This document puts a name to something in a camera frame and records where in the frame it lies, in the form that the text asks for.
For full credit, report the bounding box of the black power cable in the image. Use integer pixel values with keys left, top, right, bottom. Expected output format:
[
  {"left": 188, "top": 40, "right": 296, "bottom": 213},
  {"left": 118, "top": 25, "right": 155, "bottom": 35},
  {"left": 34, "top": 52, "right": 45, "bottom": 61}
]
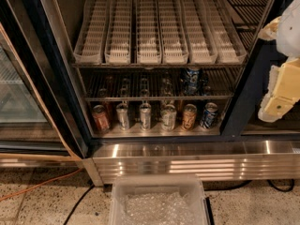
[
  {"left": 204, "top": 179, "right": 295, "bottom": 193},
  {"left": 63, "top": 185, "right": 96, "bottom": 225}
]

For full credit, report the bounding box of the stainless steel fridge base grille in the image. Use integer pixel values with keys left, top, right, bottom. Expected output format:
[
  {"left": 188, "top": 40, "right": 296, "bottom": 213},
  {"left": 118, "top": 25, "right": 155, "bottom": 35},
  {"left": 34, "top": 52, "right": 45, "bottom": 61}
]
[{"left": 82, "top": 140, "right": 300, "bottom": 187}]

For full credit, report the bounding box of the clear plastic bin with ice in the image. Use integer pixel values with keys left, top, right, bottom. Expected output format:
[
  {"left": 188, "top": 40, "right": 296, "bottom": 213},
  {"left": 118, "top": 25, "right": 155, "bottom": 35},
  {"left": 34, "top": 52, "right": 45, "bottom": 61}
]
[{"left": 108, "top": 174, "right": 211, "bottom": 225}]

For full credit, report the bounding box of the silver green can bottom shelf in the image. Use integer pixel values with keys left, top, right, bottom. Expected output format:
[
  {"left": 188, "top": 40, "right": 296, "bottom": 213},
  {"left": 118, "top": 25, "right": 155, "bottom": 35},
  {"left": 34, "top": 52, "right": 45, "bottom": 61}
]
[{"left": 161, "top": 104, "right": 177, "bottom": 131}]

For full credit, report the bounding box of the orange extension cable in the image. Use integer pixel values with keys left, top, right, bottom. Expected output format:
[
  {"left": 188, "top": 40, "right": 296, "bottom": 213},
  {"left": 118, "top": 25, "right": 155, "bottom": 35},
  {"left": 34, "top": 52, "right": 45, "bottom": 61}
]
[{"left": 0, "top": 167, "right": 84, "bottom": 203}]

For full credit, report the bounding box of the blue pepsi can shelf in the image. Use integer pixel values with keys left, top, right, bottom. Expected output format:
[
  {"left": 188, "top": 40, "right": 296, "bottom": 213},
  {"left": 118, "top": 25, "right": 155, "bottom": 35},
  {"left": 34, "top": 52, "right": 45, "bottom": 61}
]
[
  {"left": 200, "top": 102, "right": 218, "bottom": 128},
  {"left": 180, "top": 68, "right": 201, "bottom": 96}
]

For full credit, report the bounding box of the black power cable right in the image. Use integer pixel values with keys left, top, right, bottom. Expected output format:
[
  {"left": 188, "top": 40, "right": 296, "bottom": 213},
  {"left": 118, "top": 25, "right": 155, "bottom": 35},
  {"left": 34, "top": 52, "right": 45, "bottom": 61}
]
[{"left": 204, "top": 179, "right": 295, "bottom": 193}]

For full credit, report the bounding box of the black power cable left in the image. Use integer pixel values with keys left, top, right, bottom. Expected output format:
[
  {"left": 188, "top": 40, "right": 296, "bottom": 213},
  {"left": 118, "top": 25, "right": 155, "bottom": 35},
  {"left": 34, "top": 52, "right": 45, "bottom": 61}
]
[{"left": 63, "top": 185, "right": 96, "bottom": 225}]

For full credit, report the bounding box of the middle wire shelf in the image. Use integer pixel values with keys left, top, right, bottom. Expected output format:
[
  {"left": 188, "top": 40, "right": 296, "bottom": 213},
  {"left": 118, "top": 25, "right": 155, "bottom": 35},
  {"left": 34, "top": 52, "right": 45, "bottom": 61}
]
[{"left": 83, "top": 67, "right": 238, "bottom": 101}]

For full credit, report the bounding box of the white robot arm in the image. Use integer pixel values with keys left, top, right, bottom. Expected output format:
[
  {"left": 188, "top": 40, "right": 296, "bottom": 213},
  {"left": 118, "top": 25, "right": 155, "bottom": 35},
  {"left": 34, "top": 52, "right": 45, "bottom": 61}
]
[{"left": 258, "top": 0, "right": 300, "bottom": 123}]

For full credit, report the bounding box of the open glass fridge door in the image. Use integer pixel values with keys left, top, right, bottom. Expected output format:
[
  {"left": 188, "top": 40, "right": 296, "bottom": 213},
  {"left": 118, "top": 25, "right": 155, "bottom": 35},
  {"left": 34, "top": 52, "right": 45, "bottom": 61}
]
[{"left": 0, "top": 0, "right": 89, "bottom": 159}]

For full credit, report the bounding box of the dark fridge centre pillar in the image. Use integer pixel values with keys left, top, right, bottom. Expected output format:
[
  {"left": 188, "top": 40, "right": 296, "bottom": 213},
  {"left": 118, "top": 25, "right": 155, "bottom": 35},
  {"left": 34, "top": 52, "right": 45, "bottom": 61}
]
[{"left": 220, "top": 0, "right": 292, "bottom": 138}]

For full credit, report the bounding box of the blue pepsi can bottom shelf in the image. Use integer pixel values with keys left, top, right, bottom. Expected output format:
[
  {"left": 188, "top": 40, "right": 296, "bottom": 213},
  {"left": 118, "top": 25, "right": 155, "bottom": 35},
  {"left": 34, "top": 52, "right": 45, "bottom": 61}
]
[{"left": 200, "top": 102, "right": 218, "bottom": 128}]

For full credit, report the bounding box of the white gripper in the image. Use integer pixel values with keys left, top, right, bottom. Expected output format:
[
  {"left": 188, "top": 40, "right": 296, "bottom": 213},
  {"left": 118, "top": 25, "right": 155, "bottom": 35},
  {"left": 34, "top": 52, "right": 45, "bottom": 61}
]
[{"left": 258, "top": 16, "right": 300, "bottom": 123}]

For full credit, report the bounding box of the orange-red can bottom shelf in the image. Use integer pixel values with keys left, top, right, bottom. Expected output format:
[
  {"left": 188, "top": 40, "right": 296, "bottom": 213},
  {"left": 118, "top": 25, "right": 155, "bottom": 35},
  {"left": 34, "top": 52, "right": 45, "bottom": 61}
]
[{"left": 92, "top": 105, "right": 111, "bottom": 131}]

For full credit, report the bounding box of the orange brown can bottom shelf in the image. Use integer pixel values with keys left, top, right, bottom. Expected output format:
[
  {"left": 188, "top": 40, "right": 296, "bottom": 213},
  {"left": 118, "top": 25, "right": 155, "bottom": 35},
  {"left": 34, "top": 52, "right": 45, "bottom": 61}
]
[{"left": 182, "top": 104, "right": 197, "bottom": 130}]

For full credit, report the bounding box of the white can glide tray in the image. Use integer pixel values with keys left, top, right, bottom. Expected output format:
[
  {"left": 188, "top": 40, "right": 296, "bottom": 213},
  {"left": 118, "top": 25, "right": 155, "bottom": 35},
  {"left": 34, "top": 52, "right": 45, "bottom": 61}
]
[
  {"left": 73, "top": 0, "right": 110, "bottom": 64},
  {"left": 181, "top": 0, "right": 218, "bottom": 65},
  {"left": 203, "top": 0, "right": 247, "bottom": 65},
  {"left": 104, "top": 0, "right": 133, "bottom": 65},
  {"left": 136, "top": 0, "right": 161, "bottom": 65},
  {"left": 157, "top": 0, "right": 188, "bottom": 65}
]

